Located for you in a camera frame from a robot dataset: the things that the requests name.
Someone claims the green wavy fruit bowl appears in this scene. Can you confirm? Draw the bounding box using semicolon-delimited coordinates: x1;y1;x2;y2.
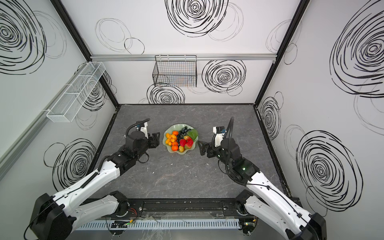
162;124;199;155

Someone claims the dark fake grape bunch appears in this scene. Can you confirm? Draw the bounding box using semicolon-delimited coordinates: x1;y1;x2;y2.
176;127;199;143

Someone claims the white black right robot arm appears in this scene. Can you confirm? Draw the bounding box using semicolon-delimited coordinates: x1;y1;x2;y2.
198;138;327;240

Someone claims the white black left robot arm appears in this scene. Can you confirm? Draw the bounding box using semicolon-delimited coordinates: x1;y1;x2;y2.
27;131;161;240

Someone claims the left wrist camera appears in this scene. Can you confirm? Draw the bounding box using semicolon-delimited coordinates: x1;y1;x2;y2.
136;122;149;138

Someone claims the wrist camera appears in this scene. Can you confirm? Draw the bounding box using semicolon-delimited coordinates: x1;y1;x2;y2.
212;126;227;148
136;122;149;138

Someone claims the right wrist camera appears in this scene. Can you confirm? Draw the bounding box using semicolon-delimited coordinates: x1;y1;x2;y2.
212;126;227;148

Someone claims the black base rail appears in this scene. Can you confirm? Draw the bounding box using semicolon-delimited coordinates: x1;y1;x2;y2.
128;198;237;216

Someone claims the black wire wall basket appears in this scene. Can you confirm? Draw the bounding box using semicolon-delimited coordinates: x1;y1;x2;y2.
152;55;198;88

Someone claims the white mesh wall shelf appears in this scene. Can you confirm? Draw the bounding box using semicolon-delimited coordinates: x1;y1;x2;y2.
47;62;106;123

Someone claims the white slotted cable duct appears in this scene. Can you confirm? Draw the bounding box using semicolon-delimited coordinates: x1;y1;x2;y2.
78;219;241;231

